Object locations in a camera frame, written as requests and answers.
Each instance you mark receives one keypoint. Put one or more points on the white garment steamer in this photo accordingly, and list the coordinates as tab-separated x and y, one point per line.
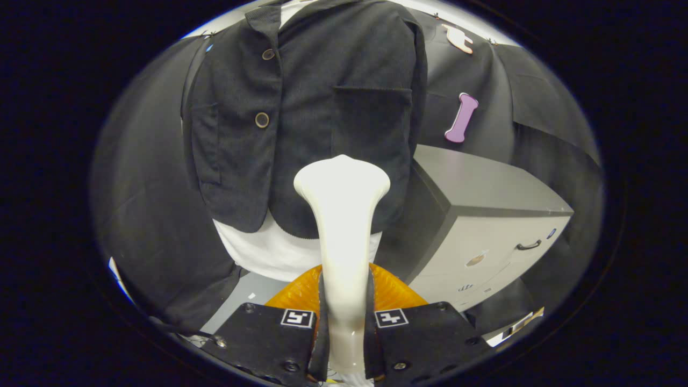
344	215

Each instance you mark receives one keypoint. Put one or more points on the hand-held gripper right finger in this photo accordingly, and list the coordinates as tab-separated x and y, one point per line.
372	349

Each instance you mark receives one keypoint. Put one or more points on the black backdrop cloth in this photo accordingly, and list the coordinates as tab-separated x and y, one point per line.
140	188

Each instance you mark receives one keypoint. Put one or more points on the grey cabinet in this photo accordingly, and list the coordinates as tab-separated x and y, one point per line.
473	183

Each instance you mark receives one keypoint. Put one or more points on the black jacket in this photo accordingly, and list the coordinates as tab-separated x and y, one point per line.
322	80

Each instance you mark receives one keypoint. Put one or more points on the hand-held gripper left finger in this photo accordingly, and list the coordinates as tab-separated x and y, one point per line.
321	355

